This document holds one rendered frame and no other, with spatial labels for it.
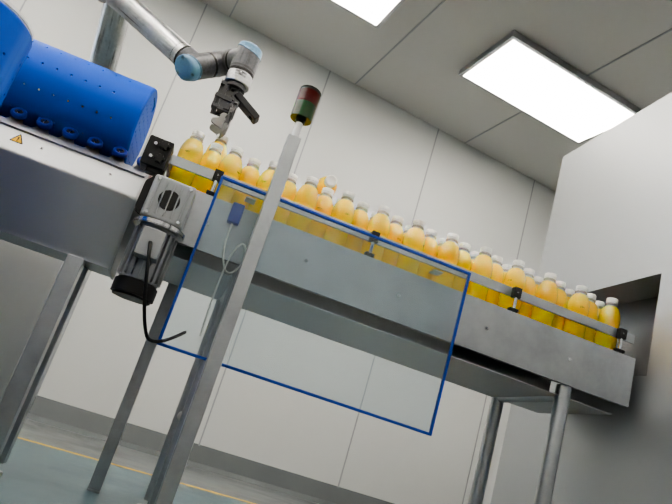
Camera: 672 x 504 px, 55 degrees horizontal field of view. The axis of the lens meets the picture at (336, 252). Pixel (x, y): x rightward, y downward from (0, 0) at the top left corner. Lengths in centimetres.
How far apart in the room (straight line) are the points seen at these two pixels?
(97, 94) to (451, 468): 452
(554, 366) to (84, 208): 150
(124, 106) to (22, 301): 98
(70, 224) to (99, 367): 289
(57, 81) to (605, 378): 191
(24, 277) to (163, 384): 231
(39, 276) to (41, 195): 76
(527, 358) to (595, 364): 25
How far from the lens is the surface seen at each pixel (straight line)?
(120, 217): 197
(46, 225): 202
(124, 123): 206
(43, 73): 213
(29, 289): 272
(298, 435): 515
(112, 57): 295
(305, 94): 188
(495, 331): 207
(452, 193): 604
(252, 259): 170
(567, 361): 220
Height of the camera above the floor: 30
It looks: 17 degrees up
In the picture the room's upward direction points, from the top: 18 degrees clockwise
